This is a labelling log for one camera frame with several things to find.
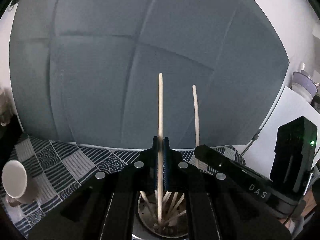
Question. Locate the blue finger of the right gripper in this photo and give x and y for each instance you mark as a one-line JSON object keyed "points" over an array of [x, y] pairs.
{"points": [[219, 162]]}

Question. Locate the beige ceramic mug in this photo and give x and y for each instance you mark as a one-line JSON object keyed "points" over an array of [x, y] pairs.
{"points": [[19, 188]]}

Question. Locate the wooden chopstick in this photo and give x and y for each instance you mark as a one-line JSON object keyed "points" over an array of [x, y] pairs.
{"points": [[196, 116], [160, 149], [172, 205], [179, 202], [169, 220], [166, 197], [156, 196], [143, 195]]}

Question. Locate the dark cylindrical utensil holder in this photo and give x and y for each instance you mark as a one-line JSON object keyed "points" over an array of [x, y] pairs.
{"points": [[143, 221]]}

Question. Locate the blue patterned tablecloth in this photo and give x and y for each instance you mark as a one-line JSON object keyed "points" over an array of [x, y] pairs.
{"points": [[58, 169]]}

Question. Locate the grey fabric backdrop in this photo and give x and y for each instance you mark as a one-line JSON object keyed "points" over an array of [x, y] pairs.
{"points": [[86, 71]]}

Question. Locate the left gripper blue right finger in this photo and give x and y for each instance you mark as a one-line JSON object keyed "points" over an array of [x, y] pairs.
{"points": [[166, 150]]}

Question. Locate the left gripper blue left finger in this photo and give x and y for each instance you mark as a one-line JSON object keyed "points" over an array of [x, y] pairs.
{"points": [[154, 162]]}

